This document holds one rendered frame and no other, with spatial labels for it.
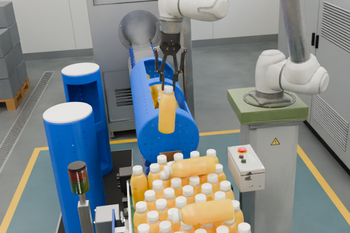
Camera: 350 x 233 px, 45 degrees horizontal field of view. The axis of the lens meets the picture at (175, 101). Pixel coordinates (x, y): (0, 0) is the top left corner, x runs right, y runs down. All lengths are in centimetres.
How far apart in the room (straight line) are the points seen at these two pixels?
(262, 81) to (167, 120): 76
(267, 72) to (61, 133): 117
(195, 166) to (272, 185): 99
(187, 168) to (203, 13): 58
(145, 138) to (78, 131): 60
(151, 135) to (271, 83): 75
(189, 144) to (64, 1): 539
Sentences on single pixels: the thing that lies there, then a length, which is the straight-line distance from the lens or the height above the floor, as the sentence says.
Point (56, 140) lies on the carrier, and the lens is 245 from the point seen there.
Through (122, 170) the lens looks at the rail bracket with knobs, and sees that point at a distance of 191.
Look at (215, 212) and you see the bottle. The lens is 139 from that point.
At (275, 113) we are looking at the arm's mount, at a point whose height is 105.
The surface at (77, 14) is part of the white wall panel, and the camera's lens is 710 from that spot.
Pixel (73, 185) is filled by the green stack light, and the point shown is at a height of 119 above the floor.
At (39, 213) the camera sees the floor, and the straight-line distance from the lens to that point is 351.
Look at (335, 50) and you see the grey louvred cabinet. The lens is 372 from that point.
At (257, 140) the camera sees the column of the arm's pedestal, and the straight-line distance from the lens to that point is 236.
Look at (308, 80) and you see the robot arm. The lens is 218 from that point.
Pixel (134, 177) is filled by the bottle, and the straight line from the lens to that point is 174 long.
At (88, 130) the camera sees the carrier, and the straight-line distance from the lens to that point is 245.
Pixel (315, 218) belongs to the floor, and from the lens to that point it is 328.
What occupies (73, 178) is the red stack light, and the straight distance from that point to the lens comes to 149.
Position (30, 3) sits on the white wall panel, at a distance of 720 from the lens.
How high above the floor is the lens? 201
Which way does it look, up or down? 23 degrees down
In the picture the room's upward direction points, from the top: 3 degrees counter-clockwise
